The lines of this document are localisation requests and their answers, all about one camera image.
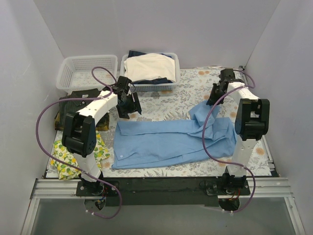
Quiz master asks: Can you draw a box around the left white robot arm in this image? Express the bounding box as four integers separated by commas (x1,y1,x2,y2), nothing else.
62,76,141,196

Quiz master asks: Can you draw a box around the cream folded garment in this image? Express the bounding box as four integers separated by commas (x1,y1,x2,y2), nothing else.
123,53,177,84

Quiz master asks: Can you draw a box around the lemon print folded shirt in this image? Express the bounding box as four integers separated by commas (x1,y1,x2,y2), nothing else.
50,132,111,181

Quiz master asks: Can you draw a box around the light blue long sleeve shirt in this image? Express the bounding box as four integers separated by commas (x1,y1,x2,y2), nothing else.
112,101,237,169

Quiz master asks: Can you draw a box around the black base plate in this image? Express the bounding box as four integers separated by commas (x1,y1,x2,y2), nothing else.
75,176,251,207

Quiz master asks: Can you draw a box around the navy folded garment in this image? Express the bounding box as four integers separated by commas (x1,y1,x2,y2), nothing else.
128,50,173,85

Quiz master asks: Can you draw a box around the floral table mat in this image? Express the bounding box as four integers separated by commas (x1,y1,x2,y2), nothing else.
45,68,273,178

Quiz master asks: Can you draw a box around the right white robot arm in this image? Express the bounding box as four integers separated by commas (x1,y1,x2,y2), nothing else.
207,69,270,195

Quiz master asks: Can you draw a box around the left white plastic basket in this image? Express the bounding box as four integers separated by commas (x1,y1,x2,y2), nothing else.
56,55,118,94

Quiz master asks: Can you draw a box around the dark striped folded shirt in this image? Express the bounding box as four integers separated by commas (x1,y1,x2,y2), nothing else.
59,89,100,119

